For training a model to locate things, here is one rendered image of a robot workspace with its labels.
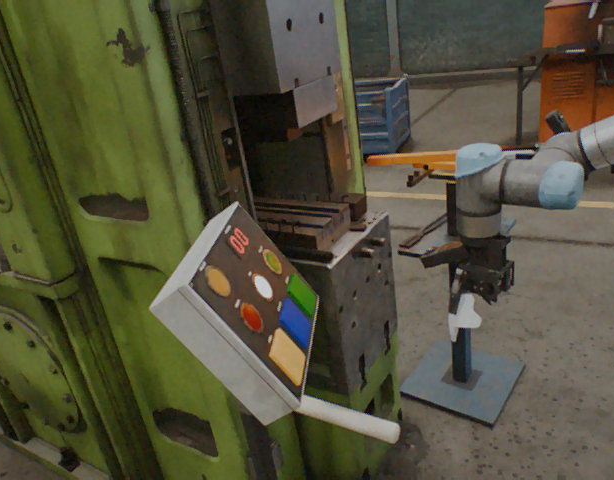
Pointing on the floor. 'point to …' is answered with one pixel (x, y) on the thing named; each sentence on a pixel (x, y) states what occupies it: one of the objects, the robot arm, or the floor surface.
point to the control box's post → (258, 444)
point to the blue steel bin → (383, 114)
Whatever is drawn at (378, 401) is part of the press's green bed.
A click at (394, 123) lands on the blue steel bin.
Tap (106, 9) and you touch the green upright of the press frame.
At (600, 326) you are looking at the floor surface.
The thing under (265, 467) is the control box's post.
